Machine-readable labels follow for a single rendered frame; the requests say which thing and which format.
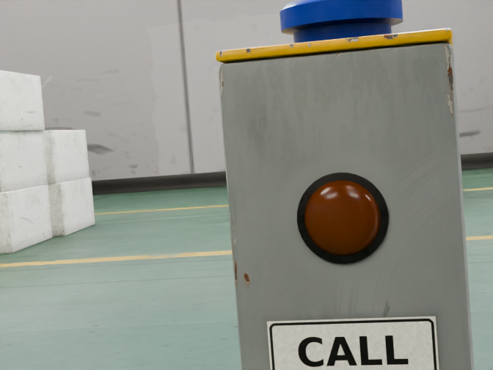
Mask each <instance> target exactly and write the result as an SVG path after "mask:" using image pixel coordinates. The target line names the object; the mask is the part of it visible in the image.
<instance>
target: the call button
mask: <svg viewBox="0 0 493 370"><path fill-rule="evenodd" d="M402 22H403V7H402V1H401V0H299V1H294V2H291V3H290V4H287V5H286V6H285V7H284V8H283V9H282V10H281V11H280V26H281V33H283V34H287V35H293V40H294V43H304V42H312V41H319V40H334V39H341V38H349V37H364V36H371V35H385V34H392V30H391V26H394V25H396V24H399V23H402Z"/></svg>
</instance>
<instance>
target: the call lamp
mask: <svg viewBox="0 0 493 370"><path fill-rule="evenodd" d="M304 223H305V228H306V230H307V233H308V235H309V237H310V238H311V240H312V241H313V242H314V243H315V245H316V246H317V247H319V248H320V249H322V250H323V251H324V252H327V253H329V254H332V255H338V256H347V255H354V254H356V253H359V252H361V251H363V250H364V249H366V248H367V247H368V246H369V245H370V244H371V243H372V241H373V240H374V239H375V238H376V235H377V233H378V231H379V226H380V212H379V207H378V204H377V202H376V200H375V199H374V197H373V196H372V194H371V193H369V191H368V190H367V189H366V188H364V187H363V186H361V185H359V184H356V183H354V182H352V181H332V182H329V183H327V184H324V185H323V186H321V187H319V188H318V189H317V190H316V191H315V192H314V193H313V194H312V196H311V197H310V199H309V200H308V202H307V205H306V209H305V212H304Z"/></svg>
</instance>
